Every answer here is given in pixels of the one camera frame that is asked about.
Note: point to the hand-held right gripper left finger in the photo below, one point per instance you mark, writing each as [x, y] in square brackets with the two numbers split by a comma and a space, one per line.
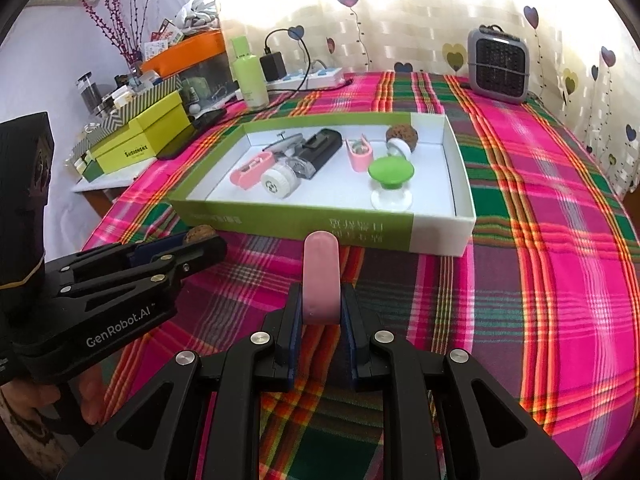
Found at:
[295, 325]

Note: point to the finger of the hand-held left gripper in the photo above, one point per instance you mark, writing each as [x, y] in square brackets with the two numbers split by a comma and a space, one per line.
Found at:
[200, 257]
[155, 251]

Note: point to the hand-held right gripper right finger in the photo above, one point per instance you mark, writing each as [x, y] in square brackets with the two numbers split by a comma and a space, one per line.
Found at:
[350, 330]

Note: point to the brown walnut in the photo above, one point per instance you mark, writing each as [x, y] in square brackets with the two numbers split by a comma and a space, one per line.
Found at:
[200, 236]
[400, 132]

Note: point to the pink oblong case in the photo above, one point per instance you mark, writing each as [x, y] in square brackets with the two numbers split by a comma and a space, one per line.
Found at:
[322, 275]

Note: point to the pink clip jaws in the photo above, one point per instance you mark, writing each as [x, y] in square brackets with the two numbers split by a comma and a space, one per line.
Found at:
[250, 170]

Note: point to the white round container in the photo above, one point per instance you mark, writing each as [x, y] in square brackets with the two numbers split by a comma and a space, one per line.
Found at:
[276, 182]

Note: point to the green white cardboard box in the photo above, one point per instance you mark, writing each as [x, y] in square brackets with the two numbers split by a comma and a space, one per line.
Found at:
[325, 200]

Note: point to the black round button device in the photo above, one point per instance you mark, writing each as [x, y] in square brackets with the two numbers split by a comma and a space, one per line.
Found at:
[287, 141]

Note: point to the black rectangular device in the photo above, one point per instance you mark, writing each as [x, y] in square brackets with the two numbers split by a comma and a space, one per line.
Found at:
[320, 147]

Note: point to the green lid white bottle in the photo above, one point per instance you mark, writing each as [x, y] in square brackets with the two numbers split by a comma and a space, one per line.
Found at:
[390, 170]

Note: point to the pink plastic clip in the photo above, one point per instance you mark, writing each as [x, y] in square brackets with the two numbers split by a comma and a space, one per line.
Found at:
[359, 160]

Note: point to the small white knob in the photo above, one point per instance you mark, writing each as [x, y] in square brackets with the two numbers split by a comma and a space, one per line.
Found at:
[400, 148]

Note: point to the person's left forearm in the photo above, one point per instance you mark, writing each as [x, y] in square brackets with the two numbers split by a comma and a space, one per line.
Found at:
[25, 425]

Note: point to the person's left hand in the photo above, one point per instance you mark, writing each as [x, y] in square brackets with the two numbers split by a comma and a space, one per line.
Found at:
[92, 395]

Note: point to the white side table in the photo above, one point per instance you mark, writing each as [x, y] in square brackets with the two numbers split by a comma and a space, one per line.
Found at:
[100, 190]

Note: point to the dark green small box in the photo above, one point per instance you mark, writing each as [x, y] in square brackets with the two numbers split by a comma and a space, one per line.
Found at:
[92, 172]

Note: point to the black smartphone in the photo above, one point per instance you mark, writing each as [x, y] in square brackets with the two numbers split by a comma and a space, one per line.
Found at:
[180, 147]

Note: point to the yellow-green shoebox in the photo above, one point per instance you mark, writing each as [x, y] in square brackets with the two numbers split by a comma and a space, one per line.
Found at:
[150, 130]

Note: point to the grey chevron patterned box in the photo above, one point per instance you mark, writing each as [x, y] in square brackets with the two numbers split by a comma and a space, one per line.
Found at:
[145, 95]

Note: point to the dark glass jar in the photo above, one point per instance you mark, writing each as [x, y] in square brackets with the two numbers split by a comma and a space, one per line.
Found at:
[90, 92]

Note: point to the light green lotion bottle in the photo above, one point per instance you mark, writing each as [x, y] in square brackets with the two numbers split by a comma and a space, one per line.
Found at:
[250, 77]

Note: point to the pink green plaid blanket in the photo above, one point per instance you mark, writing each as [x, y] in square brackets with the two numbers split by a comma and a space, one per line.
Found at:
[525, 260]

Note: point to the black power adapter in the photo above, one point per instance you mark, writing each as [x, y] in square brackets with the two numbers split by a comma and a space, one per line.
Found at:
[274, 66]

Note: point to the clear bin with orange lid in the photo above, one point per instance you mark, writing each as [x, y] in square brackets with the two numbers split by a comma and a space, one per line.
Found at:
[185, 47]

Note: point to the printed paper cards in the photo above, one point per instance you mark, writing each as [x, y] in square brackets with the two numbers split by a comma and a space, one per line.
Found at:
[160, 45]

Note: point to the white power strip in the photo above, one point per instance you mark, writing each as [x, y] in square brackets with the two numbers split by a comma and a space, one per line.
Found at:
[320, 77]

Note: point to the purple flower branches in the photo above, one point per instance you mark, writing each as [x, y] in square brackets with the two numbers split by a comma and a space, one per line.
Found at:
[117, 30]

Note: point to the white patterned bag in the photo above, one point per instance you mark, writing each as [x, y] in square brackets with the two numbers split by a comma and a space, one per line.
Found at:
[200, 12]

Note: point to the grey small heater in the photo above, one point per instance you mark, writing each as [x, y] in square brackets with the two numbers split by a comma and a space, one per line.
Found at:
[497, 67]

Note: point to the heart print curtain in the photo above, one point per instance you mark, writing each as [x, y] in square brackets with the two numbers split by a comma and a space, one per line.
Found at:
[425, 10]

